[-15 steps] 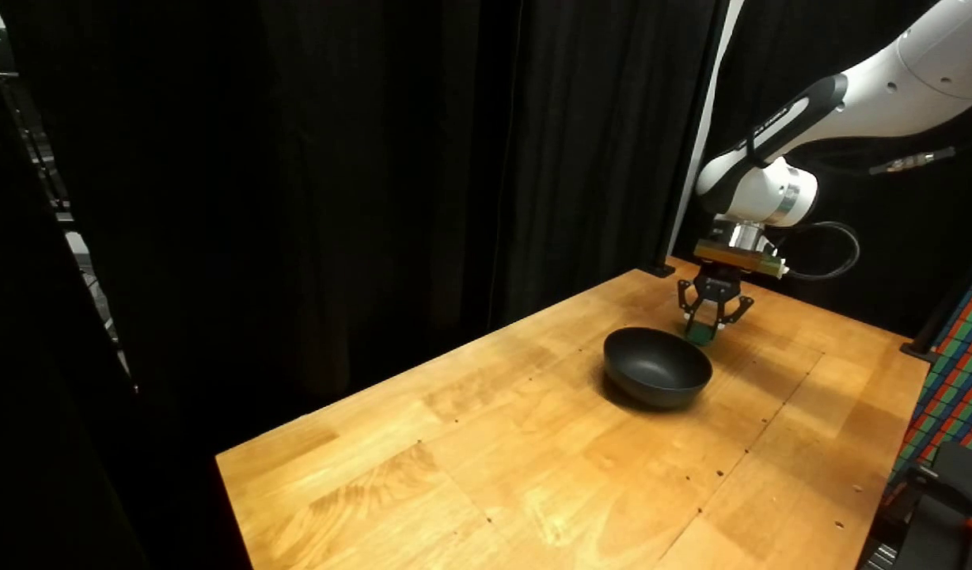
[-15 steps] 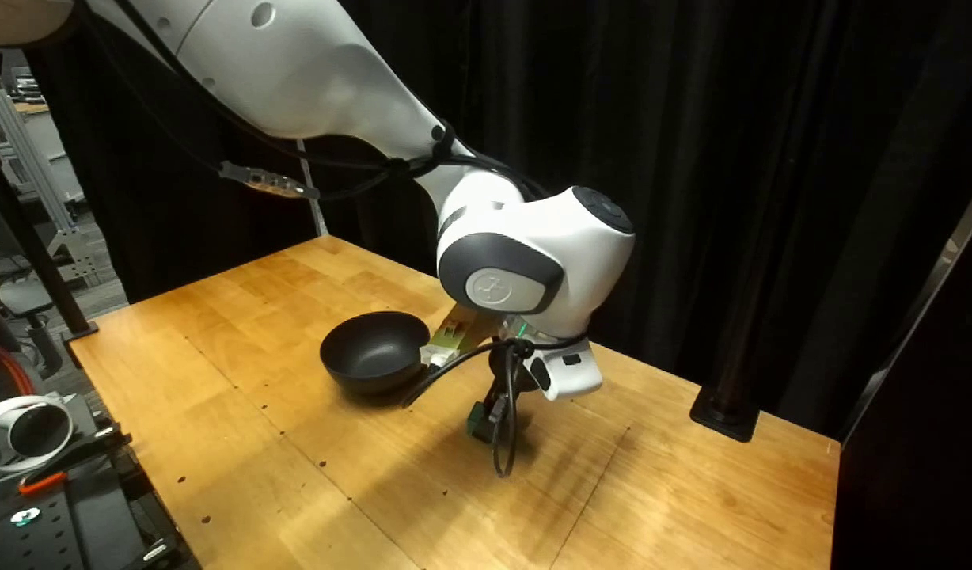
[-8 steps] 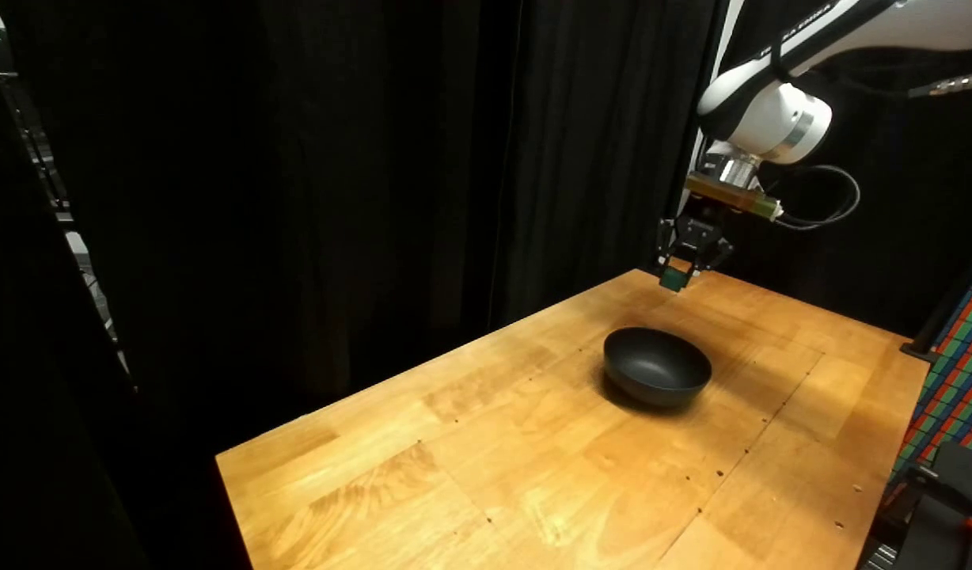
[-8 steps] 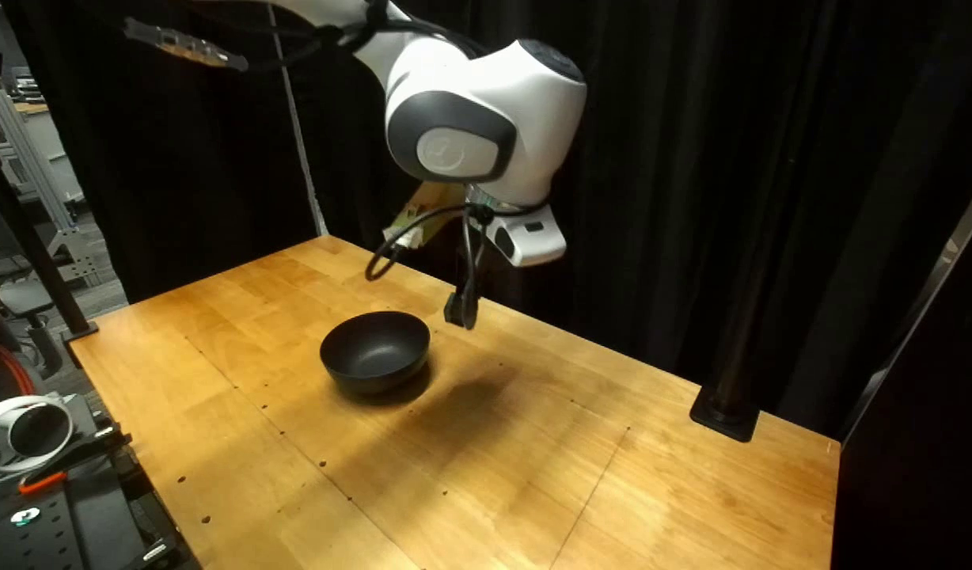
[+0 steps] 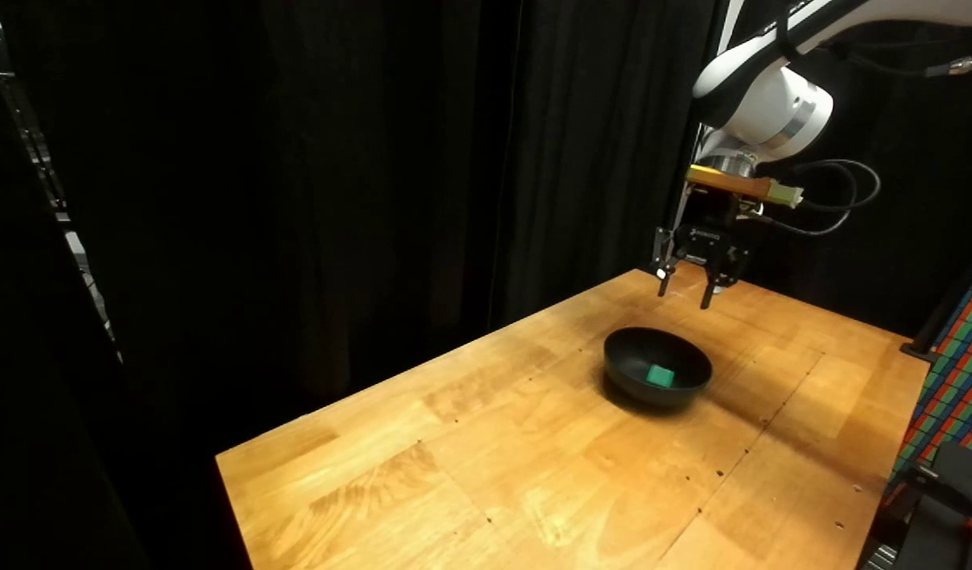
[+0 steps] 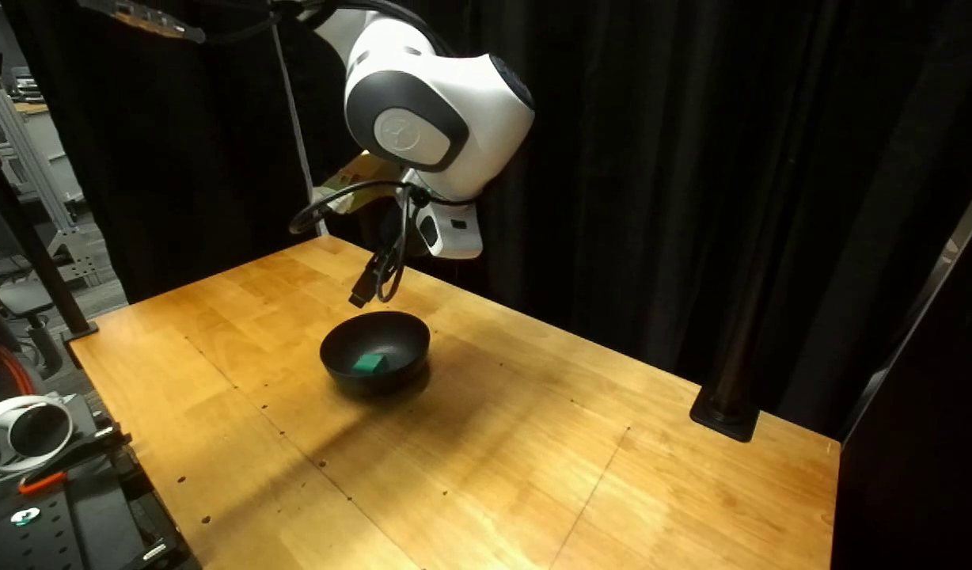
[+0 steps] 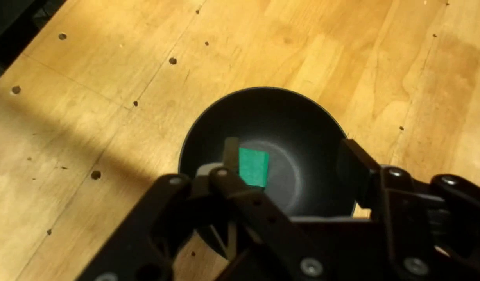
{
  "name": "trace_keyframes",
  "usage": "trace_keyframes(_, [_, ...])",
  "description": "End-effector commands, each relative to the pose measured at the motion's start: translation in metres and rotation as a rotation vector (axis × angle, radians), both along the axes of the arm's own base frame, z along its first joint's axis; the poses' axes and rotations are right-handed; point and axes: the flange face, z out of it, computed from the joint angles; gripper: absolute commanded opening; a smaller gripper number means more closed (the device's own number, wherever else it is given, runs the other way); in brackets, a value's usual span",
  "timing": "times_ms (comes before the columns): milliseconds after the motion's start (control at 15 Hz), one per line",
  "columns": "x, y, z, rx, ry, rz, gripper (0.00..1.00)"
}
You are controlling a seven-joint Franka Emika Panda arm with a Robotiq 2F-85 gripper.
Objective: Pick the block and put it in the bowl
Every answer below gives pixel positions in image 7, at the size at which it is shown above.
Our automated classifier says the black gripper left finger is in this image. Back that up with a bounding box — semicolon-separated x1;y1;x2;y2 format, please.
75;136;336;281

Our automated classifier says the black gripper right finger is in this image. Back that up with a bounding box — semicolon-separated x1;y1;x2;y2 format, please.
334;136;480;281

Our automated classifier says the black bowl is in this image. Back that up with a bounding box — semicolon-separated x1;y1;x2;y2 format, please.
176;86;361;220

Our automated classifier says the green block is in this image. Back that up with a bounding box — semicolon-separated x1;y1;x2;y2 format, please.
237;145;272;189

